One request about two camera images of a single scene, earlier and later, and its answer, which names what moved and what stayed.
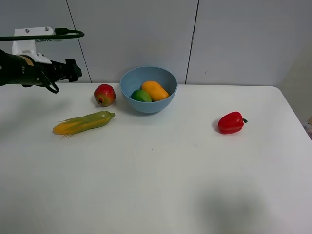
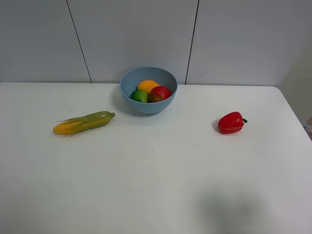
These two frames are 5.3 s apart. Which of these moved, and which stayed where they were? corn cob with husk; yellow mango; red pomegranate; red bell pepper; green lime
Moved: yellow mango; red pomegranate
Stayed: corn cob with husk; green lime; red bell pepper
